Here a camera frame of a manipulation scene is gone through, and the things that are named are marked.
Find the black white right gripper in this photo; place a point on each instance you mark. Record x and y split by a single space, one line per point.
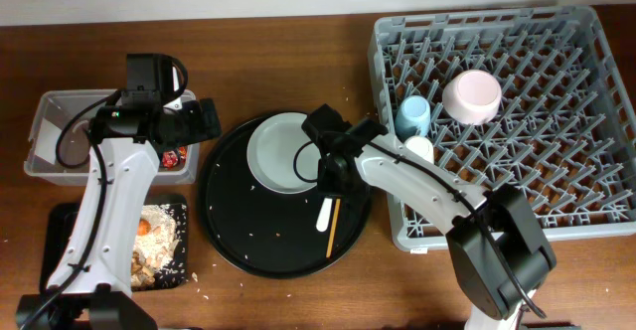
326 187

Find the blue plastic cup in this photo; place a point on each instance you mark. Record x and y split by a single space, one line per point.
413 117

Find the white plastic fork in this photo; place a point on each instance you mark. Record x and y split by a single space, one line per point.
323 218

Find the cream plastic cup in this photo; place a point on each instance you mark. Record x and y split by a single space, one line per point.
421 146

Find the pink bowl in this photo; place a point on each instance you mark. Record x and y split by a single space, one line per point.
472 98

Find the red snack wrapper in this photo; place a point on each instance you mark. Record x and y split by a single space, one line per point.
174 158

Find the orange carrot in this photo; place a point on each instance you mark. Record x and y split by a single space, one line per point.
144 227

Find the brown food scrap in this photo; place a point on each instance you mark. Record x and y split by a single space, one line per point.
136 264

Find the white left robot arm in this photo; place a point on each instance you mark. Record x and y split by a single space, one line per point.
131 129

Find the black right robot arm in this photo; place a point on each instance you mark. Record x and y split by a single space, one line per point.
500 254

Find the grey dishwasher rack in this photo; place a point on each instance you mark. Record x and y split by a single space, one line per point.
564 132

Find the wooden chopstick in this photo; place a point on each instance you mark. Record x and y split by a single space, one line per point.
333 228

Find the light blue plate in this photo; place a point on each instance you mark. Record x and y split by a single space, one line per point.
281 156

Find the round black tray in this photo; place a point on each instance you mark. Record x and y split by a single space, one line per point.
262 232

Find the food leftovers pile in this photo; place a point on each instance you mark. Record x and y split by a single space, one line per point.
157 248

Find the clear plastic bin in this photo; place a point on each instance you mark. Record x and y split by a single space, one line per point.
55 109

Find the black rectangular tray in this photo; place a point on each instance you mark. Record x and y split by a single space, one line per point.
62 219

